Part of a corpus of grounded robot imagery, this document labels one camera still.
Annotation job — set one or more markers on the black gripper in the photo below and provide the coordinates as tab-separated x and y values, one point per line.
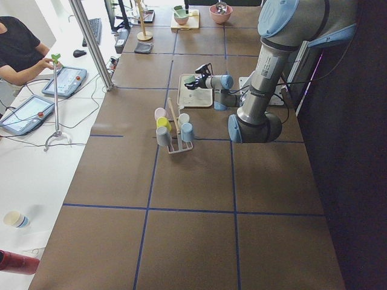
200	82

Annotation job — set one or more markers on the green cup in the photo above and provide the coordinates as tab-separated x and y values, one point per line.
189	82

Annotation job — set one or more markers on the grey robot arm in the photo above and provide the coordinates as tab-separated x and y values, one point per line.
282	26

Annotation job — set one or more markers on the beige tray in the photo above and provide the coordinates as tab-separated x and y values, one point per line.
197	98

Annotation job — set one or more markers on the beige cup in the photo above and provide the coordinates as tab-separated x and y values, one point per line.
182	119

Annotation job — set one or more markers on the pink cup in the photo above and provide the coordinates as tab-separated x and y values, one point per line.
160	112

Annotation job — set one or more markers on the blue cup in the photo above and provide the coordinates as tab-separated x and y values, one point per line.
187	132

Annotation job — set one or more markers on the yellow cup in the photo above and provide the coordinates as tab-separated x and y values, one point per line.
164	122

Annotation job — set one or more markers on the grey cup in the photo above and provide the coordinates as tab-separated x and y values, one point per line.
163	136

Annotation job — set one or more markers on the paper cup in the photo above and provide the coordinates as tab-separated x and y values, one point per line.
16	219

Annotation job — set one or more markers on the person's hand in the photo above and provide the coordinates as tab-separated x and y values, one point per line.
49	63

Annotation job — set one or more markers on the grey folded cloth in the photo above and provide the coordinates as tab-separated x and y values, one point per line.
143	48

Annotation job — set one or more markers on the wooden cutting board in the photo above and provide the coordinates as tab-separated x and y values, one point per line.
192	23

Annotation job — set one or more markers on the wooden stand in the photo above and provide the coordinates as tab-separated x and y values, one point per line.
143	35

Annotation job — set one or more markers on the green bowl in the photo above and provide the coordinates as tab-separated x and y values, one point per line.
181	16

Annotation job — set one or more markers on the pink bowl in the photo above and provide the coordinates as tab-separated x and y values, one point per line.
220	12

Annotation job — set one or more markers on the black keyboard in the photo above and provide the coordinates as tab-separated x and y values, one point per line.
96	28

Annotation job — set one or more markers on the black computer mouse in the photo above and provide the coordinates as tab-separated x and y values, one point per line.
78	53

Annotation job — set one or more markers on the far teach pendant tablet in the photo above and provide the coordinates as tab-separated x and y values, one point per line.
68	80

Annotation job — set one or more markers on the teach pendant tablet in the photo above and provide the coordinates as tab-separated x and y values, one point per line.
28	116
68	80

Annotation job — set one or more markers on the silver reacher grabber tool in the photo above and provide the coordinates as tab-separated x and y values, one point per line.
58	134

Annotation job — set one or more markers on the near teach pendant tablet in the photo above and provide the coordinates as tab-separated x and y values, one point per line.
28	116

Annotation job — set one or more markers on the person in black shirt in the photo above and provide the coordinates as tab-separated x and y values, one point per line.
21	52

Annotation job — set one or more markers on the crossing blue tape strip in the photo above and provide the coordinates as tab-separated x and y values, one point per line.
193	210

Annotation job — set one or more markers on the red bottle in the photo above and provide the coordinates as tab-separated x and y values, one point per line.
17	263

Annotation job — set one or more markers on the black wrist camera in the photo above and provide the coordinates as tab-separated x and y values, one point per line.
204	70

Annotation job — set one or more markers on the white wire cup rack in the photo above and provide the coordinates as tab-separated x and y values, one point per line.
182	145

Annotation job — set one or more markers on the black picture frame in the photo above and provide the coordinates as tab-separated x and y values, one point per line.
148	17

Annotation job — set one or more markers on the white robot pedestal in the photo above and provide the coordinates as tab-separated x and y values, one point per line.
276	99

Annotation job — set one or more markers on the aluminium frame post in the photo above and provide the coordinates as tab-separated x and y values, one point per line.
92	45

